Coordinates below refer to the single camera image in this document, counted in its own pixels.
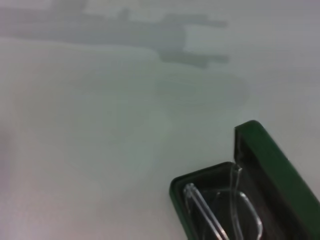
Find clear white glasses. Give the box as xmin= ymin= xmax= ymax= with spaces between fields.
xmin=183 ymin=162 xmax=264 ymax=240

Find green glasses case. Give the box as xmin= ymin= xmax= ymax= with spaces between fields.
xmin=169 ymin=119 xmax=320 ymax=240

